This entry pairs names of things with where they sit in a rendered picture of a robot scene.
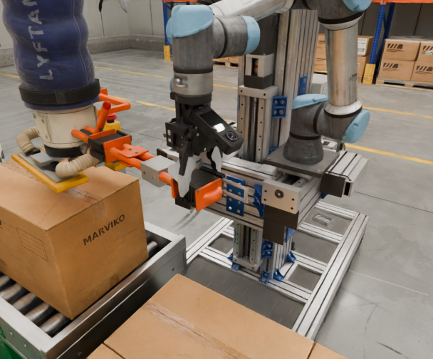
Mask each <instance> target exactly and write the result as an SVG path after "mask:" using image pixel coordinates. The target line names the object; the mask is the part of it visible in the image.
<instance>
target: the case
mask: <svg viewBox="0 0 433 359"><path fill-rule="evenodd" d="M80 172H81V173H83V174H84V175H85V176H87V177H88V182H86V183H84V184H81V185H78V186H76V187H73V188H70V189H67V190H65V191H63V192H59V193H56V192H54V191H53V190H52V189H51V188H50V187H48V186H47V185H45V184H44V183H42V181H40V180H39V179H38V178H36V177H35V176H33V175H32V174H31V173H30V172H28V171H27V170H26V169H24V168H23V167H22V166H20V165H19V164H18V163H17V162H15V161H14V160H13V159H11V160H7V161H5V162H2V163H0V271H1V272H3V273H4V274H6V275H7V276H8V277H10V278H11V279H13V280H14V281H16V282H17V283H19V284H20V285H22V286H23V287H24V288H26V289H27V290H29V291H30V292H31V293H33V294H34V295H36V296H38V297H39V298H40V299H42V300H43V301H45V302H46V303H47V304H49V305H50V306H52V307H53V308H55V309H56V310H57V311H59V312H60V313H62V314H63V315H65V316H66V317H68V318H69V319H71V320H74V319H75V318H76V317H77V316H79V315H80V314H81V313H82V312H84V310H86V309H87V308H88V307H89V306H91V305H92V304H93V303H95V302H96V301H97V300H98V299H99V298H100V297H101V296H103V295H104V294H105V293H107V292H108V291H109V290H110V289H111V288H112V287H113V286H115V285H116V284H117V283H119V282H120V281H121V280H122V279H124V278H125V277H126V276H127V275H128V274H129V273H131V272H132V271H133V270H134V269H136V268H137V267H138V266H139V265H140V264H141V263H142V262H144V261H145V260H146V259H148V252H147V240H146V234H145V223H144V217H143V210H142V199H141V192H140V181H139V178H136V177H133V176H130V175H127V174H124V173H121V172H118V171H116V172H115V171H113V170H111V169H110V168H107V167H104V166H101V167H98V168H96V167H94V166H92V167H89V168H88V169H86V170H83V171H80Z"/></svg>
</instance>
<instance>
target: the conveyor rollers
mask: <svg viewBox="0 0 433 359"><path fill-rule="evenodd" d="M157 250H158V245H157V243H156V242H154V241H151V242H150V243H149V244H148V245H147V252H148V257H149V256H151V255H152V254H153V253H155V252H156V251H157ZM3 274H4V273H3V272H1V271H0V276H1V275H3ZM15 282H16V281H14V280H13V279H11V278H10V277H8V276H7V275H6V274H5V275H3V276H2V277H0V291H2V290H4V289H5V288H7V287H9V286H10V285H11V284H13V283H15ZM27 291H28V290H27V289H26V288H24V287H23V286H22V285H20V284H19V283H16V284H15V285H13V286H12V287H10V288H8V289H7V290H5V291H4V292H2V293H0V297H2V298H3V299H4V300H5V301H7V302H8V303H10V302H12V301H13V300H15V299H16V298H18V297H19V296H21V295H22V294H24V293H25V292H27ZM40 300H41V299H40V298H39V297H38V296H36V295H34V294H33V293H31V292H30V293H28V294H26V295H25V296H24V297H22V298H20V299H19V300H18V301H16V302H15V303H13V304H11V305H12V306H13V307H14V308H15V309H16V310H18V311H19V312H20V313H23V312H24V311H26V310H27V309H29V308H30V307H32V306H33V305H34V304H36V303H38V302H39V301H40ZM54 310H55V308H53V307H52V306H50V305H49V304H47V303H46V302H43V303H42V304H40V305H39V306H37V307H36V308H34V309H33V310H32V311H30V312H29V313H27V314H26V315H25V317H27V318H28V319H29V320H30V321H32V322H33V323H34V324H37V323H38V322H39V321H41V320H42V319H43V318H45V317H46V316H47V315H48V314H50V313H51V312H53V311H54ZM69 320H70V319H69V318H68V317H66V316H65V315H63V314H62V313H60V312H58V313H57V314H56V315H54V316H53V317H51V318H50V319H48V320H47V321H46V322H45V323H44V324H42V325H41V326H39V328H40V329H41V330H43V331H44V332H45V333H47V334H48V335H49V336H51V335H52V334H54V333H55V332H56V331H57V330H58V329H59V328H61V327H62V326H63V325H65V324H66V323H67V322H69Z"/></svg>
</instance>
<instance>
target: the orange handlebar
mask: <svg viewBox="0 0 433 359"><path fill-rule="evenodd" d="M99 96H100V100H103V101H108V102H110V103H112V104H114V105H115V106H112V107H111V109H110V112H109V114H112V113H117V112H120V111H124V110H129V109H130V108H131V106H130V103H129V102H126V101H124V100H120V99H117V98H113V97H110V96H108V95H104V94H102V93H100V94H99ZM84 130H87V131H89V132H91V133H94V130H95V129H94V128H91V127H89V126H85V128H84ZM71 134H72V135H73V136H75V137H77V138H79V139H81V140H83V141H85V142H86V143H88V138H89V137H88V135H87V134H85V133H84V132H81V131H79V130H76V129H74V130H72V131H71ZM147 152H149V150H146V149H145V148H142V147H140V146H138V145H137V146H134V147H133V146H132V145H129V144H127V143H125V144H124V145H123V146H122V151H120V150H118V149H116V148H114V147H113V148H111V149H110V154H111V155H112V156H114V157H116V158H118V159H119V160H121V161H119V162H120V163H122V164H124V165H125V166H127V167H129V168H131V167H136V168H138V169H139V170H141V166H140V163H141V162H143V161H145V160H148V159H151V158H153V157H155V156H154V155H151V154H149V153H147ZM158 178H159V180H161V181H163V182H165V183H167V184H169V185H171V178H172V176H171V175H170V174H167V173H166V172H161V173H160V174H159V176H158ZM222 193H223V191H222V188H221V187H217V188H216V189H214V190H213V191H210V192H207V193H206V194H205V195H204V196H203V201H204V202H214V201H216V200H218V199H219V198H220V197H221V196H222Z"/></svg>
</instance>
